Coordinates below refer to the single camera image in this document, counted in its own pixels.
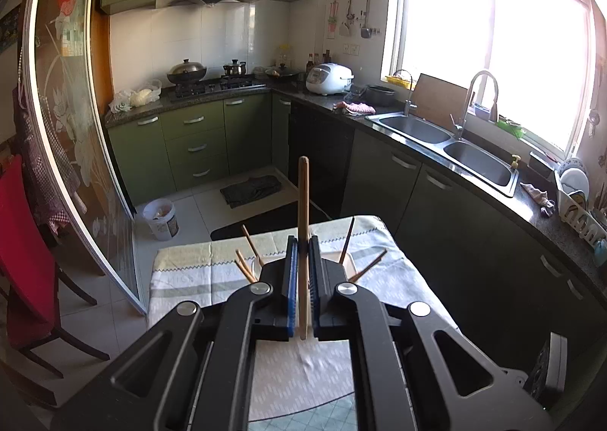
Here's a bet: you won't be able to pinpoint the black wok with lid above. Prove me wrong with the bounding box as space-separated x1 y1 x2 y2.
167 58 208 85

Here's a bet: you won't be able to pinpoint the black sill box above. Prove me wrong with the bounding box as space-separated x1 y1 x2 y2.
528 151 561 178

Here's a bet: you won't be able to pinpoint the dark floor cloth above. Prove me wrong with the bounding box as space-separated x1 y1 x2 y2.
220 175 282 209

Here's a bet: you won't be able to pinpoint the black cooking pot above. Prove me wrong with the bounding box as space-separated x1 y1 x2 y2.
364 85 397 108

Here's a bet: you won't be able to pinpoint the teal checked table mat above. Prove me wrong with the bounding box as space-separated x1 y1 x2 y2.
247 390 357 431

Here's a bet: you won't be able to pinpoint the dark lower cabinets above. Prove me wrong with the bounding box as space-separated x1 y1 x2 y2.
288 101 607 368

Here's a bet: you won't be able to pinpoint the pink dishcloth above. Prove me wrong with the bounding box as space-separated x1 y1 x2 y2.
333 101 377 117

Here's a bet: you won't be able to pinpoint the flower-etched glass sliding door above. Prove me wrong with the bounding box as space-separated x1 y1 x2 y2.
19 0 149 316

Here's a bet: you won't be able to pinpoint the crumpled grey dishcloth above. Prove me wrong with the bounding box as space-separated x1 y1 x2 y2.
520 182 556 216

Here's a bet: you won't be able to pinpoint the black gas stove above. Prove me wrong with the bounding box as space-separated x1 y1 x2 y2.
168 74 267 102

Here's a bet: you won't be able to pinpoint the green lower cabinets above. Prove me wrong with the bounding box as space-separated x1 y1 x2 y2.
105 92 293 210

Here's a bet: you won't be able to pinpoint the hanging wall utensils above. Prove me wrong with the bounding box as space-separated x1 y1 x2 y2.
326 0 381 41

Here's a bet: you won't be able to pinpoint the steel double sink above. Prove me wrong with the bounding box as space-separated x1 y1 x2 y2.
365 111 521 199

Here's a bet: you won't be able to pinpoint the green sill item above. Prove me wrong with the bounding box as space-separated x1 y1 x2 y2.
497 117 527 138

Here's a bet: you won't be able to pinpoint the wooden chopstick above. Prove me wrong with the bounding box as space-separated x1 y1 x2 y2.
352 248 388 279
338 217 356 265
234 260 256 284
236 249 259 281
297 156 311 341
348 258 382 284
242 225 265 267

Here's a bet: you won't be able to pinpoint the condiment bottles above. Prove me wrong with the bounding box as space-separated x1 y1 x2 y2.
306 50 333 74

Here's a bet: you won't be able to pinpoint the small steel faucet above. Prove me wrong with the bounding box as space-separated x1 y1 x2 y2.
393 69 418 117

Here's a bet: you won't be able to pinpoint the tall steel faucet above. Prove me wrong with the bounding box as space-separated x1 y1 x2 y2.
450 71 500 142

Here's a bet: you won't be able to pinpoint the wooden cutting board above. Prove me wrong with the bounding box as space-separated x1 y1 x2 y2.
410 73 470 129

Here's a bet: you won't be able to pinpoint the white plastic bucket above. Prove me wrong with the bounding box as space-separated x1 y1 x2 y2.
142 198 180 241

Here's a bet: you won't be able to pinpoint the white rice cooker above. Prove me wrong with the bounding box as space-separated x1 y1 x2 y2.
306 63 355 96

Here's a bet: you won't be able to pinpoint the red covered wooden chair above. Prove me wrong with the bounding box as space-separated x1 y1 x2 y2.
0 153 111 378

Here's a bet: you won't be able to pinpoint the white dish rack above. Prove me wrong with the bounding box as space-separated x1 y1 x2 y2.
555 158 607 248

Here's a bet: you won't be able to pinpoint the black pan with lid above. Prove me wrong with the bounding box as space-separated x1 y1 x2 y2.
264 63 302 81

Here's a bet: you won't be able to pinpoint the white plastic bag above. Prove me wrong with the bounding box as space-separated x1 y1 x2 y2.
109 79 163 113

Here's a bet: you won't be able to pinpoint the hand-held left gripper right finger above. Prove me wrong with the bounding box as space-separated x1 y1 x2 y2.
308 236 553 431

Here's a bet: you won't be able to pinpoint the kitchen window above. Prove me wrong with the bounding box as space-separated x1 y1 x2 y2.
379 0 599 153

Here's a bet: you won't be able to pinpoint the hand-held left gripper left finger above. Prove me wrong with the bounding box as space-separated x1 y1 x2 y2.
52 236 300 431

